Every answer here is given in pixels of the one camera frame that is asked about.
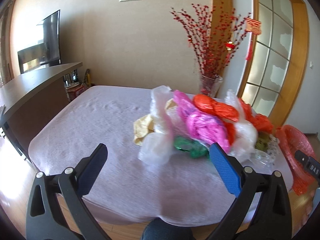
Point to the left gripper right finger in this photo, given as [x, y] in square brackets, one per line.
[272, 218]

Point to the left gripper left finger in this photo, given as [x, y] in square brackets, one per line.
[45, 220]

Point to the red lined trash basket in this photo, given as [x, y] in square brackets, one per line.
[294, 146]

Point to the green plastic bag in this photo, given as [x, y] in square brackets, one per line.
[192, 147]

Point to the pink plastic bag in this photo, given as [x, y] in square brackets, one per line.
[200, 126]

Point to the white translucent plastic bag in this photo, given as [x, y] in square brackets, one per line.
[158, 146]

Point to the yellow paper bag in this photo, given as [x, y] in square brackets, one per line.
[141, 128]

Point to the person's hand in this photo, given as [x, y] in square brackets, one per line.
[313, 198]

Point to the lavender tablecloth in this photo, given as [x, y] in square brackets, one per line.
[183, 192]

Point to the frosted glass door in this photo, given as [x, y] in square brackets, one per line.
[274, 73]

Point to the person's dark knee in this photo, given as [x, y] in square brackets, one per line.
[159, 229]

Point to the dark wooden counter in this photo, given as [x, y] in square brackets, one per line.
[31, 101]

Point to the glass vase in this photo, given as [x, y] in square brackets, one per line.
[210, 86]

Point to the clutter under counter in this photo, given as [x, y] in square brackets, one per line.
[74, 86]

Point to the red small lantern ornament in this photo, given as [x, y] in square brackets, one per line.
[230, 46]

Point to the red chinese knot ornament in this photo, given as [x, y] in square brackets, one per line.
[252, 26]

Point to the red berry branches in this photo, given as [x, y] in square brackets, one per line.
[208, 31]

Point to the black television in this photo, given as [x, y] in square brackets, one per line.
[45, 49]

